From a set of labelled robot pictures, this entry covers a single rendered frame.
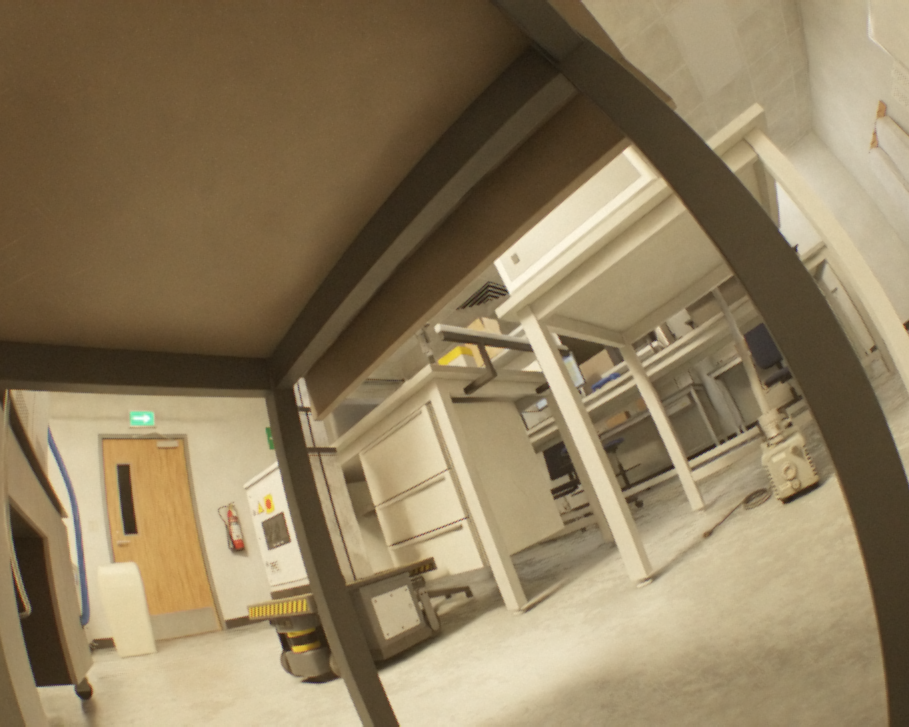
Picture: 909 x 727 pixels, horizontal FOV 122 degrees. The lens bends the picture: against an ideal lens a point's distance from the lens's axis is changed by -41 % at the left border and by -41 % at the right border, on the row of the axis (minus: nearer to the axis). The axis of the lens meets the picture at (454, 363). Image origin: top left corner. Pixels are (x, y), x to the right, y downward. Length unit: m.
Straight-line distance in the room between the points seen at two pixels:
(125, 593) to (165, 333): 2.93
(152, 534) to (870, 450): 4.84
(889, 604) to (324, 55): 0.55
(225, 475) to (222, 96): 4.83
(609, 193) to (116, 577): 3.55
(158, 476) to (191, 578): 1.13
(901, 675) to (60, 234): 0.77
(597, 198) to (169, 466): 4.68
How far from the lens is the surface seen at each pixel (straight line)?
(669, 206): 1.18
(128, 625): 3.47
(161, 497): 4.90
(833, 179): 6.36
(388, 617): 1.35
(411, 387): 1.54
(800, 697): 0.53
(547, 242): 1.25
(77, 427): 5.11
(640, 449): 6.07
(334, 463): 1.55
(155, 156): 0.44
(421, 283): 0.56
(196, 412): 5.29
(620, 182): 1.21
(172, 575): 4.77
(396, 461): 1.71
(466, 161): 0.42
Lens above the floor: 0.32
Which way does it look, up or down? 22 degrees up
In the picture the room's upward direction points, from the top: 21 degrees counter-clockwise
